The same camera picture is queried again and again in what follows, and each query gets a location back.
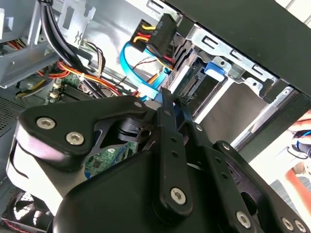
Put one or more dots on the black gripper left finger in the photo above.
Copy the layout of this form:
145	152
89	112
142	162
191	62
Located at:
173	170

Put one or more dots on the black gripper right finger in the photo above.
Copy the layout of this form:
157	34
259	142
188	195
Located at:
219	167

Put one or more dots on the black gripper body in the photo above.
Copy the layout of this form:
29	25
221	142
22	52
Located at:
109	206

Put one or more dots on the hard disk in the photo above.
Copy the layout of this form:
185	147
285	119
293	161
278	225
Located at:
213	71

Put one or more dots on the person's hand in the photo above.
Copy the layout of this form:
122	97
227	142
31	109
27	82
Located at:
303	125

